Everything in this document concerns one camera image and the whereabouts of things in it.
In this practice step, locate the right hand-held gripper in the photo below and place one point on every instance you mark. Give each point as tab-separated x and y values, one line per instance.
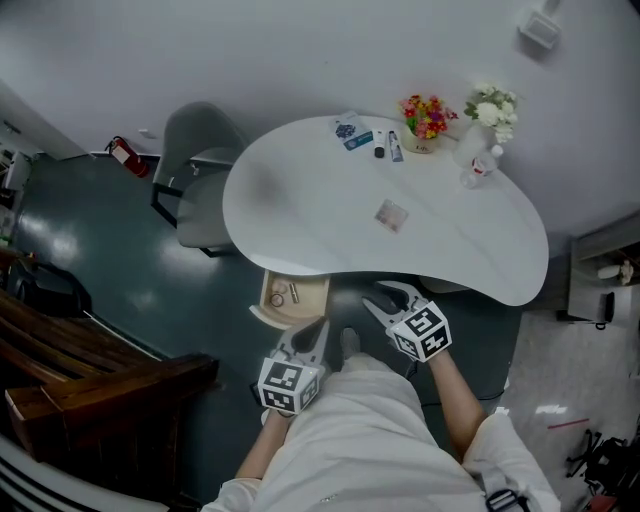
422	332

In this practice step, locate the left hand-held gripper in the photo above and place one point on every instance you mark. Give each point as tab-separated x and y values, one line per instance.
290	382

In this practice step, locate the large wooden drawer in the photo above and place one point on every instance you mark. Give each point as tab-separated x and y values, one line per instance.
305	305

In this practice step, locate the round compact mirror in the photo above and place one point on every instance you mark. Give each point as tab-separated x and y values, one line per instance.
277	300

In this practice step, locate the black lipstick tube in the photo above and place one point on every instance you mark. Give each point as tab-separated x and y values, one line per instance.
293	292

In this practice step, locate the clear plastic sachet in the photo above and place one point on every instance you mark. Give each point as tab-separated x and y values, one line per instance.
391	216

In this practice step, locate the person's right forearm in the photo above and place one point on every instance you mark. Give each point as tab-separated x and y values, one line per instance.
457	400

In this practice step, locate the person's left forearm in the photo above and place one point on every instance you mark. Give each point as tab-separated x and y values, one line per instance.
262	445

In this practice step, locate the white curved table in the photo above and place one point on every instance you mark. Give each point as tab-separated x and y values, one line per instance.
310	210

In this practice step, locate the person's right shoe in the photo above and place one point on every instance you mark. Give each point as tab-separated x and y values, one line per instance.
350	342

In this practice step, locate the person's beige shorts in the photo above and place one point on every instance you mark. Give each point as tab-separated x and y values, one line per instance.
360	362

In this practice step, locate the black box device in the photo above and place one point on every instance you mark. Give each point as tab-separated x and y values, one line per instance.
254	395

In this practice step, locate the person's white shirt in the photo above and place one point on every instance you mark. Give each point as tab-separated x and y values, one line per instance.
370	450

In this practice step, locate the pale blue tube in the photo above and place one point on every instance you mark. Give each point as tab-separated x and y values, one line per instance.
395	146

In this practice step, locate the white tube with black cap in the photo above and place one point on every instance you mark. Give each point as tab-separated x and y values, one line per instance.
380	144

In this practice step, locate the clear bottle with red label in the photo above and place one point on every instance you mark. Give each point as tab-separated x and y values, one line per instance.
481	167

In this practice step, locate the teal packet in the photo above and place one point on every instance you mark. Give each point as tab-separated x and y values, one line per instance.
358	143

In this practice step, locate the colourful flowers in white pot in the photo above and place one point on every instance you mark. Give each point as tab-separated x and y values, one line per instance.
427	122

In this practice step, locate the white flowers in white vase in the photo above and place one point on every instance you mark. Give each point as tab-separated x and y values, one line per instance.
492	120

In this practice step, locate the red strip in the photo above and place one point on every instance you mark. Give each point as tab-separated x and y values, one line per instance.
568	424

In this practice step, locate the grey shelf cabinet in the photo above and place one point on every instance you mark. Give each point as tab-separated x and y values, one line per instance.
605	275

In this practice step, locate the grey upholstered chair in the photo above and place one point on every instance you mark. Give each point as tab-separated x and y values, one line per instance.
200	150

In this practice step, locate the red fire extinguisher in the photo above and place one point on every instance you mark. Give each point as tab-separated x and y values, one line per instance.
129	156

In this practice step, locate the black tripod clutter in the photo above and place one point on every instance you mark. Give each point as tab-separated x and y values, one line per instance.
605	465

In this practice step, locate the striped white cushioned seat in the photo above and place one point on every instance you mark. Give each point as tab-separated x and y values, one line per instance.
35	480

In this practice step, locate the white storage rack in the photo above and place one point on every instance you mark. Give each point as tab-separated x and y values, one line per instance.
12	172

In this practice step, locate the black seat frame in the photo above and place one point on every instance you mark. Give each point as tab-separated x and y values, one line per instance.
50	290

